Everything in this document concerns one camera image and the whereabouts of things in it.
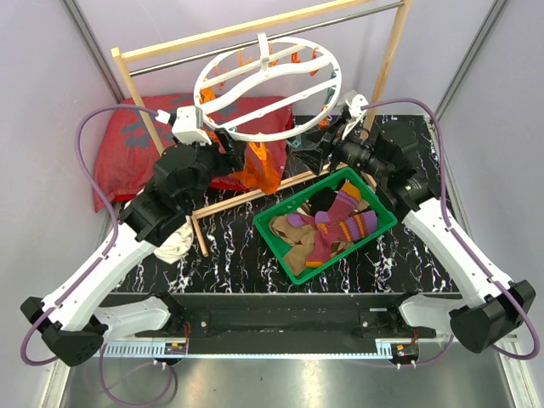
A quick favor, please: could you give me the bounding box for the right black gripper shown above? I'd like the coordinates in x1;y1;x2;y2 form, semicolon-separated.
291;114;391;181

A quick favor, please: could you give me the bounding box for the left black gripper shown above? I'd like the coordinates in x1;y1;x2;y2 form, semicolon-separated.
175;127;247;212

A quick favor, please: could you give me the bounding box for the orange sock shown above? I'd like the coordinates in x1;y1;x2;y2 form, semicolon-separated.
258;143;281;195
233;147;259;190

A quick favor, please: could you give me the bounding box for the purple striped sock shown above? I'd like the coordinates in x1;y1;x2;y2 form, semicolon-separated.
287;210;377;268
314;181;362;224

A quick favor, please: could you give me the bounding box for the white round sock hanger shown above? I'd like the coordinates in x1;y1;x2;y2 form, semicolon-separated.
193;33;343;142

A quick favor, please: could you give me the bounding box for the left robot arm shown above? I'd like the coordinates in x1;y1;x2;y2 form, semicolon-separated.
20;128;246;367

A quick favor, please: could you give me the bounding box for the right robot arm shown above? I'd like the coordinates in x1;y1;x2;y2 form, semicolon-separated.
292;122;536;353

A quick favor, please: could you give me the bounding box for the black sock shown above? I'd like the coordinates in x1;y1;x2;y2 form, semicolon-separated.
308;187;337;216

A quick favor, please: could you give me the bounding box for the red patterned pillow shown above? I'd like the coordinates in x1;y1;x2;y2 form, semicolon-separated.
94;93;293;202

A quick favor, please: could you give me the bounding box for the tan sock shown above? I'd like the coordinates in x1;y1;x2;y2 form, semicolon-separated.
269;214;354;276

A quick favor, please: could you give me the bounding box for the white crumpled cloth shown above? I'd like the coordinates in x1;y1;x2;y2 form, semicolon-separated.
153;216;195;264

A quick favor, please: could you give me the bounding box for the wooden clothes rack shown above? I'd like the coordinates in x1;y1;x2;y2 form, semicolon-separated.
110;0;413;258

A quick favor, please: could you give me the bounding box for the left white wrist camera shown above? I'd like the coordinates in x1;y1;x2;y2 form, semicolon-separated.
156;105;212;145

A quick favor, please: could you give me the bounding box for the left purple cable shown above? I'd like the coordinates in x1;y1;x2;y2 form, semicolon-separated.
20;105;162;366

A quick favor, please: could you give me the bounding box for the purple cable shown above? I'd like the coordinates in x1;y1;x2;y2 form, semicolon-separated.
365;97;539;360
20;105;162;366

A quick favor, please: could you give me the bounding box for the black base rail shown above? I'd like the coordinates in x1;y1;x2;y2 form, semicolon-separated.
113;293;436;359

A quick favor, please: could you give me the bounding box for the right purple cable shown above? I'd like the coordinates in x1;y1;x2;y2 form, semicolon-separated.
365;97;539;360

